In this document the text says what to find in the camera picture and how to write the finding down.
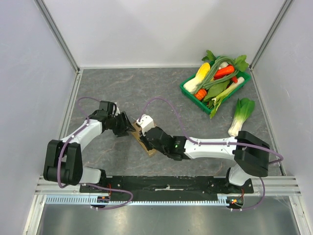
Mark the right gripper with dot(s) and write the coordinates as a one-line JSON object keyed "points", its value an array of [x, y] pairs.
{"points": [[147, 136]]}

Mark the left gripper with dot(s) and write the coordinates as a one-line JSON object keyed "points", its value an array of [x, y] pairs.
{"points": [[125, 125]]}

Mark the brown cardboard express box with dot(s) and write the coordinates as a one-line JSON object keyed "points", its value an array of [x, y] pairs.
{"points": [[137, 133]]}

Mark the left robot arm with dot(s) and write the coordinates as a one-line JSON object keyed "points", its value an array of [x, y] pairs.
{"points": [[63, 161]]}

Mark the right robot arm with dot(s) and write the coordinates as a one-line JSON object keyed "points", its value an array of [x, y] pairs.
{"points": [[249, 153]]}

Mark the green plastic tray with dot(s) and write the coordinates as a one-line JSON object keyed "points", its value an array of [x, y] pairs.
{"points": [[210, 58]]}

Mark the yellow napa cabbage toy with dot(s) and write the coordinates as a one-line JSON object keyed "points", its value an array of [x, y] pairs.
{"points": [[192, 84]]}

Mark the small orange pumpkin toy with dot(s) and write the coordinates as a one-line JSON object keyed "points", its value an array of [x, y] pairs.
{"points": [[200, 94]]}

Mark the white green leek toy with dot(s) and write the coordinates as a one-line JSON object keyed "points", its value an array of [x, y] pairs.
{"points": [[218, 99]]}

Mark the green long beans toy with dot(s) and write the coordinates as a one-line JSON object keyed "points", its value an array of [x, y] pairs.
{"points": [[209, 81]]}

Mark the green leafy vegetable toy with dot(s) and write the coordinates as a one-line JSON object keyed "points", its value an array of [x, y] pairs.
{"points": [[212, 93]]}

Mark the bok choy toy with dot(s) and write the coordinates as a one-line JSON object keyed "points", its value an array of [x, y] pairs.
{"points": [[244, 109]]}

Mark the orange carrot toy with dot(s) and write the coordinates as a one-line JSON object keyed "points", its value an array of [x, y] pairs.
{"points": [[224, 72]]}

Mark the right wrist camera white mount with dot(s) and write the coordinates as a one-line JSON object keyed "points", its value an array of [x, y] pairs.
{"points": [[146, 123]]}

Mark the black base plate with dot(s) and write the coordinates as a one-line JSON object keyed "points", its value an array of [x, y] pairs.
{"points": [[175, 188]]}

